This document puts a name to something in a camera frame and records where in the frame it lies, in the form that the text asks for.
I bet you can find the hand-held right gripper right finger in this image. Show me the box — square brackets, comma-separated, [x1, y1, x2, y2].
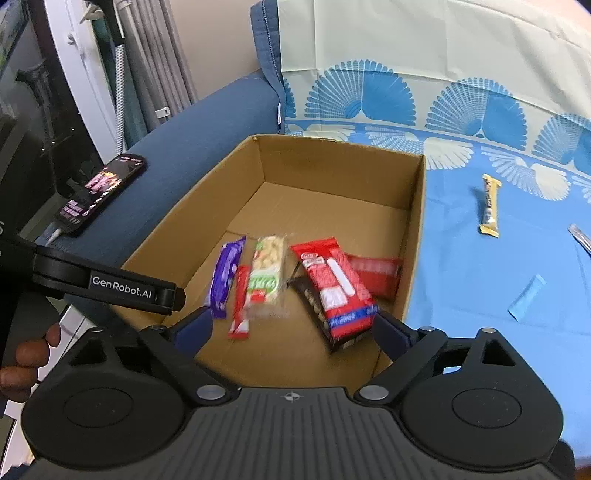
[353, 310, 520, 408]

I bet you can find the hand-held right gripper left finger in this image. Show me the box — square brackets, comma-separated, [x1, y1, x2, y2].
[60, 305, 237, 408]

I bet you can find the thin red stick packet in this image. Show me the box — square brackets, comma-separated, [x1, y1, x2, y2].
[227, 265, 252, 341]

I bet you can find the plain red snack packet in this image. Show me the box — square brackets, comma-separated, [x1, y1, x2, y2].
[344, 254, 404, 298]

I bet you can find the purple snack packet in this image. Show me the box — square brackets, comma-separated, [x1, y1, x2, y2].
[209, 235, 247, 320]

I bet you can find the red and white biscuit packet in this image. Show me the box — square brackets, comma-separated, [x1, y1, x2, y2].
[290, 237, 379, 342]

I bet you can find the black cookie packet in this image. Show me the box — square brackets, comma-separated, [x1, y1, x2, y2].
[286, 277, 370, 355]

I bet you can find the peanut bar with green label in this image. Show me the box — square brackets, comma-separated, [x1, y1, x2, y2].
[247, 234, 289, 319]

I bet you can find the light blue stick packet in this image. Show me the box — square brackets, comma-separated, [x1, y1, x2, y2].
[508, 274, 546, 322]

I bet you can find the cardboard box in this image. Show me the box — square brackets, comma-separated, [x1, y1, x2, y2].
[108, 134, 426, 391]

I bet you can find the gold snack bar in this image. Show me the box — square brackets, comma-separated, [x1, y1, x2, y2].
[478, 173, 503, 239]

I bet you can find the silver and purple stick packet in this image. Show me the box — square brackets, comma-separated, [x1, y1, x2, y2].
[567, 223, 591, 254]

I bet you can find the person's left hand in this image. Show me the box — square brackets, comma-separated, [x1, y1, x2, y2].
[0, 323, 62, 403]

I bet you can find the black smartphone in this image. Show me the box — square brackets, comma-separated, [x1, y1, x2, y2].
[53, 154, 147, 237]

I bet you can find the blue fan-print sheet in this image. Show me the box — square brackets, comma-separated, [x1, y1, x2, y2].
[277, 0, 591, 444]

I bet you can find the blue fabric sofa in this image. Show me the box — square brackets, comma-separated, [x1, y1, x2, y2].
[34, 0, 591, 480]

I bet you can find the grey curtain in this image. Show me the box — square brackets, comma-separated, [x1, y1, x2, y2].
[117, 0, 197, 134]

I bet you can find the garment steamer with braided hose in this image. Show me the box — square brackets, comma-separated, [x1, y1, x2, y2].
[90, 0, 130, 155]

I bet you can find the white window frame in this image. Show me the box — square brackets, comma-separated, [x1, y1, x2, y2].
[44, 0, 121, 162]

